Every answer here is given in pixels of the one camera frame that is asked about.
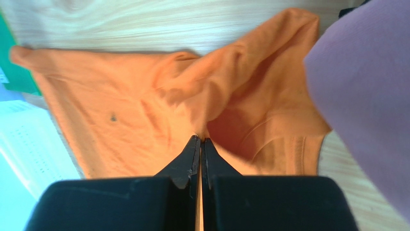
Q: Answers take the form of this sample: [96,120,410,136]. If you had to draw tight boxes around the green cutting mat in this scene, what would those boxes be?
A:
[0,15,42,96]

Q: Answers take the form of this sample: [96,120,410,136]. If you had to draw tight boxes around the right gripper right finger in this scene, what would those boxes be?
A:
[201,139,358,231]

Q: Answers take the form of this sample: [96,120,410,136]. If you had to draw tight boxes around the white plastic basket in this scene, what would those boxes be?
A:
[0,100,81,199]

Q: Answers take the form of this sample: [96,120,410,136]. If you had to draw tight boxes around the folded maroon t shirt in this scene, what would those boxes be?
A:
[304,0,410,220]

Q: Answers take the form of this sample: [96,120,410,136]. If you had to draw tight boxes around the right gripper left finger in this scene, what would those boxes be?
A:
[26,136,201,231]

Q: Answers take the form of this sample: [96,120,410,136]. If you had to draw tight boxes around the orange t shirt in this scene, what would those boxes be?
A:
[10,8,330,178]

